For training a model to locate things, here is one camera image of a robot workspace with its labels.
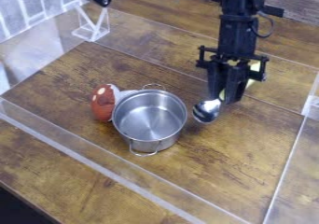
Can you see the clear acrylic front barrier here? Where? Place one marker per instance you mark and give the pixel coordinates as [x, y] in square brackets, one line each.
[162, 192]

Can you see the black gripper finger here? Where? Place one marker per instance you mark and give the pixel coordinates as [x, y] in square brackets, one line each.
[217, 72]
[235, 84]

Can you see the black wall strip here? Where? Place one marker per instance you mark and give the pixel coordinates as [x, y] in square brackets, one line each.
[275, 11]

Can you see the clear acrylic triangle bracket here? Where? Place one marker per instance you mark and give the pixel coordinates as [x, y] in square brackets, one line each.
[93, 30]

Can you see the red toy mushroom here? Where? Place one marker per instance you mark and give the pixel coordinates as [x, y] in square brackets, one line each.
[105, 98]

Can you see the small steel pot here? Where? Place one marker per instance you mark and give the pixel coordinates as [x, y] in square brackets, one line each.
[149, 118]

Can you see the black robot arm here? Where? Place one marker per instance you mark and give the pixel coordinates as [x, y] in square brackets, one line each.
[229, 68]

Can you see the green handled metal spoon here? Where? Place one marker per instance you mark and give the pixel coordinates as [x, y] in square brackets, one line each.
[206, 110]

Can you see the clear acrylic right panel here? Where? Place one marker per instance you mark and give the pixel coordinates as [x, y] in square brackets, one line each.
[295, 200]

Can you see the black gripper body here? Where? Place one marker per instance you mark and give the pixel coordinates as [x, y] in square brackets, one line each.
[237, 42]

